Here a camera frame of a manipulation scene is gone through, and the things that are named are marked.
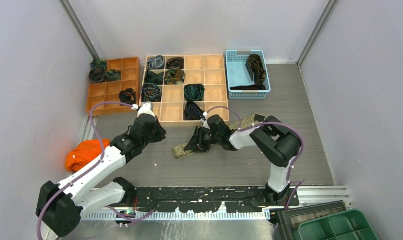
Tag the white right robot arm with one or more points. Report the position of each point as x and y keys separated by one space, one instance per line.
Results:
x=279 y=143

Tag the rolled dark navy tie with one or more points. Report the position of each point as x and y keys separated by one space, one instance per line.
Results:
x=192 y=112

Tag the rolled green patterned tie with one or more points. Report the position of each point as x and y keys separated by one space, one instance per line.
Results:
x=113 y=75

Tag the orange cloth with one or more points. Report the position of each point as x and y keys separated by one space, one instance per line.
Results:
x=82 y=155

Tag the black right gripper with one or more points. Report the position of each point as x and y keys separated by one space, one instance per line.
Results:
x=197 y=144

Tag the rolled teal tie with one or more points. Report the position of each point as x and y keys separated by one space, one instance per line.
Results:
x=99 y=63

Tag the rolled black orange tie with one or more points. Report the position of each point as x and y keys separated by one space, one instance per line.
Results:
x=128 y=97

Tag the light wooden compartment tray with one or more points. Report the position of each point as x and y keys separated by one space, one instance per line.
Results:
x=208 y=70

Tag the rolled dark brown tie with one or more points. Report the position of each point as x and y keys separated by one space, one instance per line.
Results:
x=175 y=62

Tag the dark framed box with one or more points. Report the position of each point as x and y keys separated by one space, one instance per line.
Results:
x=285 y=221

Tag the brown orange patterned tie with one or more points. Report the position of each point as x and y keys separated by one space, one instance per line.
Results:
x=255 y=69

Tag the rolled dark green tie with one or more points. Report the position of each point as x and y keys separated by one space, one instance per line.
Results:
x=155 y=77

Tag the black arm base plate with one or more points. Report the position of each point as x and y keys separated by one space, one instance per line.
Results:
x=200 y=200

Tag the navy red striped tie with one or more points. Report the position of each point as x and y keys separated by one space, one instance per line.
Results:
x=253 y=87

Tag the rolled dark striped tie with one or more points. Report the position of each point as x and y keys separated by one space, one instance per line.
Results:
x=97 y=75

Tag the orange wooden compartment tray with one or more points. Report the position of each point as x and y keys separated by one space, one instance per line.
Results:
x=109 y=91

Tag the green floral patterned tie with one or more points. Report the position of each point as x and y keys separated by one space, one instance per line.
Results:
x=180 y=152

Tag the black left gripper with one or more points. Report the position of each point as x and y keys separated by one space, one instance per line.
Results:
x=161 y=131

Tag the aluminium frame rail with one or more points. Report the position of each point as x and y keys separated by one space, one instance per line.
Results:
x=307 y=195

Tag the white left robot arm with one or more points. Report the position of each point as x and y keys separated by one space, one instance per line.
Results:
x=61 y=206

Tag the rolled green orange tie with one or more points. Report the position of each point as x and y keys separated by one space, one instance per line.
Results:
x=174 y=76

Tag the light blue plastic basket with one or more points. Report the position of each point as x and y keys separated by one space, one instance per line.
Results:
x=237 y=75

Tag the rolled blue multicolour tie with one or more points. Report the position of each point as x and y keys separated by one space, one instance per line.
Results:
x=151 y=93

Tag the green plastic organizer bin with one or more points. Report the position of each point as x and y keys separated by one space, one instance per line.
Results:
x=346 y=225

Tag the rolled grey blue tie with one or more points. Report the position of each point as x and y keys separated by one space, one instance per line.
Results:
x=156 y=62

